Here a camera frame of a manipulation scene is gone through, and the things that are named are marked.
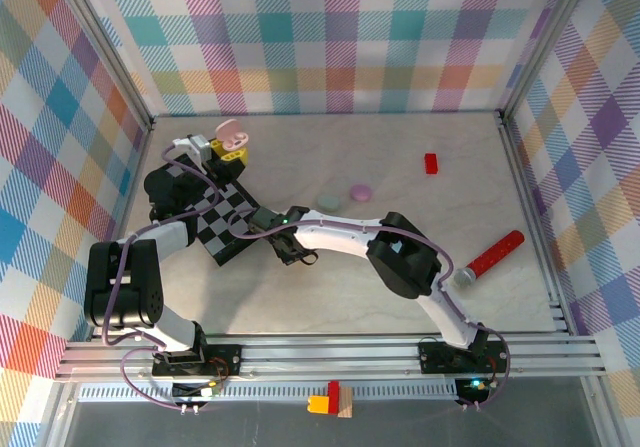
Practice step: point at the pink earbud charging case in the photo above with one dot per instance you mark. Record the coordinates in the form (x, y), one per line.
(232, 134)

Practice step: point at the mint green earbud charging case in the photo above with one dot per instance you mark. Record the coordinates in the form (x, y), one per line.
(328, 202)

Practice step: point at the purple earbud charging case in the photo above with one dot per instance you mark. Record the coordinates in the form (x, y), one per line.
(361, 192)

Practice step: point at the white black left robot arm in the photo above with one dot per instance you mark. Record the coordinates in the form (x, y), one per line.
(140, 292)

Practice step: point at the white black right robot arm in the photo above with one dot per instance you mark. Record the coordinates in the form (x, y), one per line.
(400, 257)

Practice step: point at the black grey checkerboard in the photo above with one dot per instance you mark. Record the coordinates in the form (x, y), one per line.
(220, 207)

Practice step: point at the tall red toy brick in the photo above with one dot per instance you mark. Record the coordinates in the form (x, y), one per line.
(334, 389)

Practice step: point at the orange yellow toy brick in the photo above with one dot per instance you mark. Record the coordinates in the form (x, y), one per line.
(317, 404)

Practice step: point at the tan wooden block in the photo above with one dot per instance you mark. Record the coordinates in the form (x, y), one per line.
(346, 407)

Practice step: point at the small black circuit board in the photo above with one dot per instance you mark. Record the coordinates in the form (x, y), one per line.
(470, 386)
(190, 391)

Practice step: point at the red cylinder with grey cap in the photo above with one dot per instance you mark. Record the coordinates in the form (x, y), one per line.
(492, 257)

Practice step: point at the aluminium side rail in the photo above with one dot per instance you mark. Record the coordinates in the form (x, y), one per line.
(524, 192)
(136, 172)

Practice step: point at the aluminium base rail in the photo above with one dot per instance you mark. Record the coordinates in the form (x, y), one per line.
(325, 357)

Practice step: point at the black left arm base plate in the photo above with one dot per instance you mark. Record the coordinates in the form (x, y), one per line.
(230, 354)

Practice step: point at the aluminium frame post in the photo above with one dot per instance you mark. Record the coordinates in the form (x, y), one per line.
(106, 42)
(542, 42)

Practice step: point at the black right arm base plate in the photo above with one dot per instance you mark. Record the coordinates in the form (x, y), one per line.
(435, 359)

